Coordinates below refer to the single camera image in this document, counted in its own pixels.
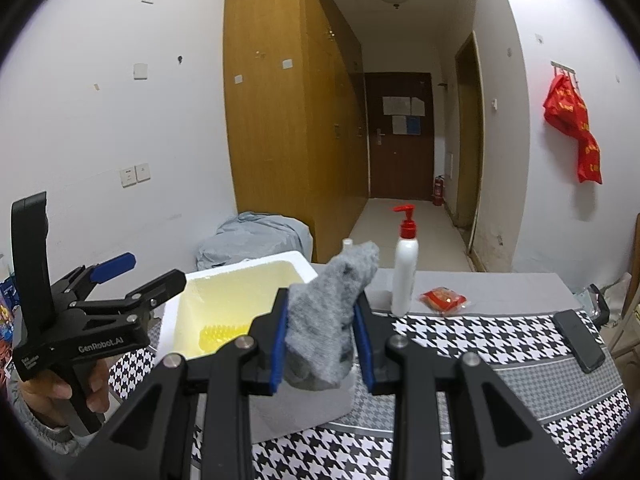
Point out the black smartphone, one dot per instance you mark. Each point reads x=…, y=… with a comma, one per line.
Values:
x=584, y=347

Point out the white pump bottle red cap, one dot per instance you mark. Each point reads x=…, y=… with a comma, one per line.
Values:
x=406, y=259

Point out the wooden wardrobe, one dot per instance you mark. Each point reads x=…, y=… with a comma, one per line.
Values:
x=294, y=97

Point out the double wall switch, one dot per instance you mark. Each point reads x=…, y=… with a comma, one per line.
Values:
x=133, y=175

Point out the wall hook rack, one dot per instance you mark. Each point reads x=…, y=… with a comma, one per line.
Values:
x=569, y=72

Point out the red fire extinguisher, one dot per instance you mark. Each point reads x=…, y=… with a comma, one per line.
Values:
x=438, y=191

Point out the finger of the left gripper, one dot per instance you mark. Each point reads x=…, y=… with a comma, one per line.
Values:
x=80, y=282
x=148, y=296

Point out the side wooden door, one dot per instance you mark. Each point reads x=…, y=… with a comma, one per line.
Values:
x=471, y=133

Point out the person's left hand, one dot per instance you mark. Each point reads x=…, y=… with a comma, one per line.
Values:
x=41, y=392

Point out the upper white wall plate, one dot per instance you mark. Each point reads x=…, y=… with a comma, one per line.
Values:
x=140, y=71

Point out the dark brown entrance door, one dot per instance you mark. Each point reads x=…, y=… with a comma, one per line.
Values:
x=401, y=124

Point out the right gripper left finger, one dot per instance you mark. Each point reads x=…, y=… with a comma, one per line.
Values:
x=151, y=435

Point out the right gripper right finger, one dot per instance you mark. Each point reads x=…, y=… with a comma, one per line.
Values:
x=493, y=434

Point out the grey-blue crumpled sheet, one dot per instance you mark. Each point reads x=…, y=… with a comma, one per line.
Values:
x=251, y=235

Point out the grey knitted cloth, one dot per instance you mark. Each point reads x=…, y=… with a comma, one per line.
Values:
x=319, y=346

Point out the red hanging bag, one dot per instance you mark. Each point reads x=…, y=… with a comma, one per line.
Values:
x=566, y=111

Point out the white styrofoam box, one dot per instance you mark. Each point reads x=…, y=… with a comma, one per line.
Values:
x=233, y=296

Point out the houndstooth table cloth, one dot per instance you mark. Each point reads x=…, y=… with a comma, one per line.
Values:
x=494, y=435

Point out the red snack packet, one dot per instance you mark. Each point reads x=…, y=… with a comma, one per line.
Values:
x=443, y=301

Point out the yellow foam net pad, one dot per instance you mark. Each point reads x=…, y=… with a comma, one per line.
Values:
x=213, y=337

